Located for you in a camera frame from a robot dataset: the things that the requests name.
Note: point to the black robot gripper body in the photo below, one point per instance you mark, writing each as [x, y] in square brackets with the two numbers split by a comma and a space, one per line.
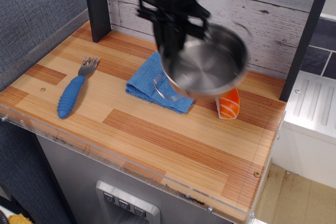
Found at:
[189, 14]

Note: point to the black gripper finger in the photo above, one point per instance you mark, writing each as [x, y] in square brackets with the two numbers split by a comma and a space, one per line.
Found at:
[160, 34]
[174, 36]

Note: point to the silver steel pot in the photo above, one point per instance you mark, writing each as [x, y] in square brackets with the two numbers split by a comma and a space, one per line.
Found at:
[205, 68]

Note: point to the blue folded cloth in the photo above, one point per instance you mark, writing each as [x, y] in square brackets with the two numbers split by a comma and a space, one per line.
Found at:
[149, 83]

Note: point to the orange salmon sushi toy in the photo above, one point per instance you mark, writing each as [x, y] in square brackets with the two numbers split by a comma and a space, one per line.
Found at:
[228, 105]

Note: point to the clear acrylic edge guard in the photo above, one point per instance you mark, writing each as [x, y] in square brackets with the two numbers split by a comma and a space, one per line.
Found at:
[185, 153]

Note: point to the white ribbed drainboard unit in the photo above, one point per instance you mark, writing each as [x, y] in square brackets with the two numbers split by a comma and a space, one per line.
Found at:
[305, 144]

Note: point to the silver dispenser button panel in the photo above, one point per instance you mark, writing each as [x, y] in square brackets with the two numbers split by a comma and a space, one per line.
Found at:
[119, 206]

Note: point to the yellow object at floor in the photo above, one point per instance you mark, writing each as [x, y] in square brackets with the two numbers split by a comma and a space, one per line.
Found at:
[18, 219]

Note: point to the black left vertical post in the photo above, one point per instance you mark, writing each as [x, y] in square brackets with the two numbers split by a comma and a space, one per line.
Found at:
[99, 18]

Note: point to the black vertical post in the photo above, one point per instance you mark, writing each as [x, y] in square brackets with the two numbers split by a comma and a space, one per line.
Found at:
[309, 28]
[99, 18]

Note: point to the blue handled metal fork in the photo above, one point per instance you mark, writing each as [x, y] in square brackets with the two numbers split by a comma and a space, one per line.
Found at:
[69, 96]

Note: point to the black right vertical post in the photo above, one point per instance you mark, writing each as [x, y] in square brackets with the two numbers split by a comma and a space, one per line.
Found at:
[309, 28]

